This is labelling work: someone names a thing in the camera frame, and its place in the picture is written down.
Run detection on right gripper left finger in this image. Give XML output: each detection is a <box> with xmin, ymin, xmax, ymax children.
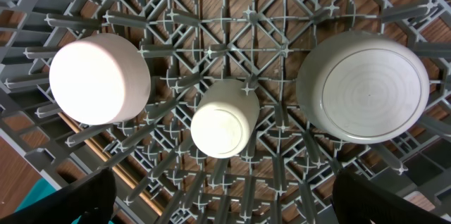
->
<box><xmin>0</xmin><ymin>167</ymin><xmax>117</xmax><ymax>224</ymax></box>

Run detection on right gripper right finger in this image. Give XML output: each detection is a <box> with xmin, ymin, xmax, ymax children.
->
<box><xmin>332</xmin><ymin>170</ymin><xmax>449</xmax><ymax>224</ymax></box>

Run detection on wooden chopstick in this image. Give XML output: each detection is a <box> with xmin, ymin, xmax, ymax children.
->
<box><xmin>58</xmin><ymin>113</ymin><xmax>163</xmax><ymax>216</ymax></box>

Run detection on grey bowl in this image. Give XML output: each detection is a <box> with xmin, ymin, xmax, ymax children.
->
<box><xmin>296</xmin><ymin>31</ymin><xmax>430</xmax><ymax>144</ymax></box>

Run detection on pink shallow bowl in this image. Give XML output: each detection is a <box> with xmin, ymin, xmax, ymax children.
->
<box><xmin>49</xmin><ymin>33</ymin><xmax>151</xmax><ymax>125</ymax></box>

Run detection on white cup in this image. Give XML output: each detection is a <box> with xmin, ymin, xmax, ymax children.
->
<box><xmin>190</xmin><ymin>79</ymin><xmax>260</xmax><ymax>158</ymax></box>

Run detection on grey dishwasher rack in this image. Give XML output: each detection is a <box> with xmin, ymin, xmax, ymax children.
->
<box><xmin>1</xmin><ymin>0</ymin><xmax>450</xmax><ymax>223</ymax></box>

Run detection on teal plastic serving tray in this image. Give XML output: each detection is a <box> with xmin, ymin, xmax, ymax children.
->
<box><xmin>13</xmin><ymin>177</ymin><xmax>113</xmax><ymax>224</ymax></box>

